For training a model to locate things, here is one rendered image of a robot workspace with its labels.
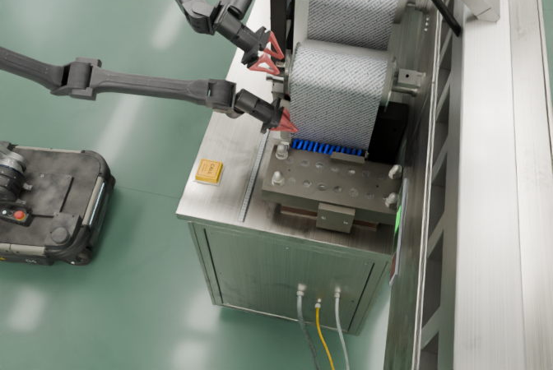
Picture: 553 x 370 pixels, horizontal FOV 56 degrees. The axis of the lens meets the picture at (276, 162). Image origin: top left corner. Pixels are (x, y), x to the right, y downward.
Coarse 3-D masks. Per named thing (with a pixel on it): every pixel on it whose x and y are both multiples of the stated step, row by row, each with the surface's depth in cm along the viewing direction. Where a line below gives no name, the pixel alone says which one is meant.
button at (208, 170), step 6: (204, 162) 163; (210, 162) 163; (216, 162) 163; (198, 168) 162; (204, 168) 162; (210, 168) 162; (216, 168) 162; (198, 174) 160; (204, 174) 160; (210, 174) 160; (216, 174) 160; (204, 180) 161; (210, 180) 160; (216, 180) 160
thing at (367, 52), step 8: (304, 40) 149; (312, 40) 150; (320, 40) 151; (320, 48) 147; (328, 48) 147; (336, 48) 147; (344, 48) 147; (352, 48) 148; (360, 48) 148; (368, 48) 149; (368, 56) 146; (376, 56) 145; (384, 56) 145; (392, 56) 146
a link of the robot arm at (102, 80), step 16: (96, 64) 140; (96, 80) 138; (112, 80) 139; (128, 80) 139; (144, 80) 140; (160, 80) 140; (176, 80) 141; (192, 80) 141; (208, 80) 141; (80, 96) 139; (160, 96) 143; (176, 96) 141; (192, 96) 140; (208, 96) 140; (224, 96) 141
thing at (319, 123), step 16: (304, 112) 144; (320, 112) 143; (336, 112) 142; (352, 112) 140; (304, 128) 150; (320, 128) 149; (336, 128) 147; (352, 128) 146; (368, 128) 144; (320, 144) 155; (336, 144) 153; (352, 144) 152; (368, 144) 150
